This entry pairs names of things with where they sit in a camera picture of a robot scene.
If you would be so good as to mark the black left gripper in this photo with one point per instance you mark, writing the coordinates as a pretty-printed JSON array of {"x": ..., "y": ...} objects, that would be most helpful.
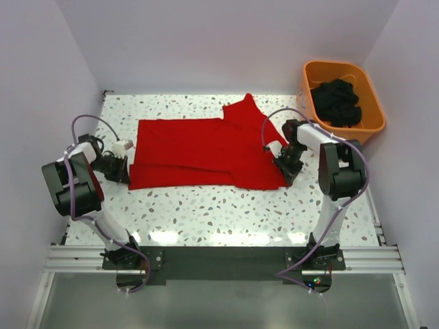
[{"x": 121, "y": 175}]

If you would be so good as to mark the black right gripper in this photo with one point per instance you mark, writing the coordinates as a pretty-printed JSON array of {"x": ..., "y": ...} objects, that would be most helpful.
[{"x": 289, "y": 173}]

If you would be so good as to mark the red t-shirt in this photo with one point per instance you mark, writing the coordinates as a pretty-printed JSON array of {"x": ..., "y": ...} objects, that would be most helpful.
[{"x": 196, "y": 152}]

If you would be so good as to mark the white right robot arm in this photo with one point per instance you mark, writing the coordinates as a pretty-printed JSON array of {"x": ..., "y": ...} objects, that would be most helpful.
[{"x": 342, "y": 178}]

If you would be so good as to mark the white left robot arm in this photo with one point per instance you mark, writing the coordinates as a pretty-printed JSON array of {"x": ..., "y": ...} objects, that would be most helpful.
[{"x": 76, "y": 192}]

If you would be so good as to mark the black clothes pile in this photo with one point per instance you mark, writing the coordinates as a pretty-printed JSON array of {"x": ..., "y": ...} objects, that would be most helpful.
[{"x": 336, "y": 103}]

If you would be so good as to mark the orange plastic basket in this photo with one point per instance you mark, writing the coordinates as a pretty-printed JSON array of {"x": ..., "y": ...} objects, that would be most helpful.
[{"x": 316, "y": 72}]

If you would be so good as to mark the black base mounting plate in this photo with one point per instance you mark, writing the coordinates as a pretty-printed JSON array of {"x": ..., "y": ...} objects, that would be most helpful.
[{"x": 159, "y": 265}]

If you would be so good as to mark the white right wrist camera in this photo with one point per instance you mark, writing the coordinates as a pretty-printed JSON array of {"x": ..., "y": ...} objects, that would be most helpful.
[{"x": 274, "y": 147}]

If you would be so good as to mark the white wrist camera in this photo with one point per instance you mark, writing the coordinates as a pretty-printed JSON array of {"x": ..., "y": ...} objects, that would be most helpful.
[
  {"x": 274, "y": 147},
  {"x": 121, "y": 147}
]

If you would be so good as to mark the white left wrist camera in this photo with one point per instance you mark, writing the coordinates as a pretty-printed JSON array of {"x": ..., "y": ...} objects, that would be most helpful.
[{"x": 121, "y": 147}]

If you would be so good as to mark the aluminium frame rail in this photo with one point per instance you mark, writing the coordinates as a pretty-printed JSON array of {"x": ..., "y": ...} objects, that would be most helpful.
[{"x": 86, "y": 259}]

